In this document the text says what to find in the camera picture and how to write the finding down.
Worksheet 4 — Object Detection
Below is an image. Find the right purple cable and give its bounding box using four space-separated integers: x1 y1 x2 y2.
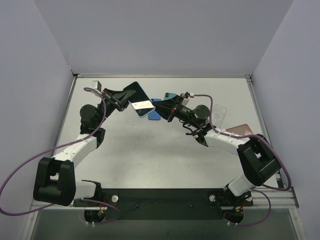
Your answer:
189 93 293 228

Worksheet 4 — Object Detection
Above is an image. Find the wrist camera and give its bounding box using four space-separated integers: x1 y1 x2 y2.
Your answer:
91 80 102 92
180 92 195 106

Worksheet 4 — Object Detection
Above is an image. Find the pink phone case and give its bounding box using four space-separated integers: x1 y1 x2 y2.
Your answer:
226 123 253 136

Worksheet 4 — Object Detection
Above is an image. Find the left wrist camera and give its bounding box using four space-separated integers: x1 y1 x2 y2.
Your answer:
91 80 102 92

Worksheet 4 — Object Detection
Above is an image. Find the aluminium front rail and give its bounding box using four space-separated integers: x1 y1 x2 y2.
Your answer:
29 187 300 211

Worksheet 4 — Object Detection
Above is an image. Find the clear phone case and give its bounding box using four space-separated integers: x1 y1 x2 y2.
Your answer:
211 104 227 128

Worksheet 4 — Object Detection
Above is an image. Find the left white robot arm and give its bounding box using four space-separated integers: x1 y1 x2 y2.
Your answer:
33 88 135 206

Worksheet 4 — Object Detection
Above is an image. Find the purple cable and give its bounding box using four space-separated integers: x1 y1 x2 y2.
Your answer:
0 86 122 225
189 93 293 228

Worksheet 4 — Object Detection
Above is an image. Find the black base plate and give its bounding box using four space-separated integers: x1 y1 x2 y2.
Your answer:
72 188 255 221

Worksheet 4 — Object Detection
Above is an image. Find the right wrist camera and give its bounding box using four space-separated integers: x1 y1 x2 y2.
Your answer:
180 92 195 106

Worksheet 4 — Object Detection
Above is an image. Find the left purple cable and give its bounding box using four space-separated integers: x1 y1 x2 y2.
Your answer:
0 86 122 225

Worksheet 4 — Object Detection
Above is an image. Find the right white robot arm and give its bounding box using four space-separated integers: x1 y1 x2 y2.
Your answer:
154 92 281 198

